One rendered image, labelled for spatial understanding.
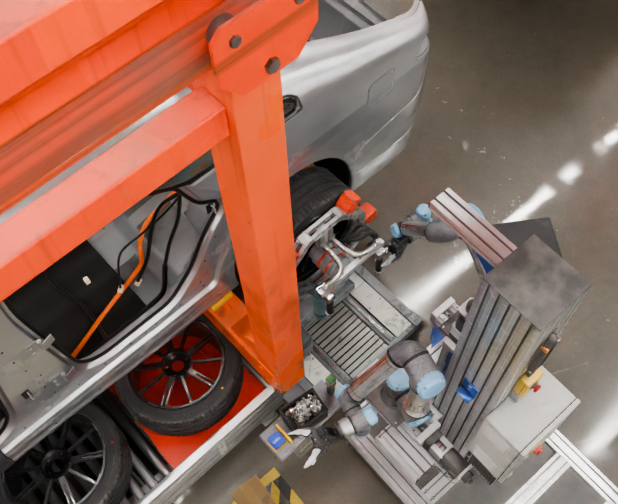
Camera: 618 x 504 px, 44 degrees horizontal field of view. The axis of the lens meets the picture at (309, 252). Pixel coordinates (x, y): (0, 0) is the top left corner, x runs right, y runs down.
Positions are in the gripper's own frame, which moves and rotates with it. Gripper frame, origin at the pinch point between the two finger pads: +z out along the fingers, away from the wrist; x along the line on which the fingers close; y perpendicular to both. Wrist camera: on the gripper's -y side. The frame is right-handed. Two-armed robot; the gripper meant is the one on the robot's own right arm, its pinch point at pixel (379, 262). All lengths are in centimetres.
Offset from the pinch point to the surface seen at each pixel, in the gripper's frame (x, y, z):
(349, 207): -20.7, 30.1, 1.9
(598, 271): 69, -83, -127
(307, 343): -7, -44, 44
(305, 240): -22.6, 28.8, 28.7
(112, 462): -23, -32, 158
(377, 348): 12, -82, 7
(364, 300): -13, -75, -7
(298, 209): -35, 34, 22
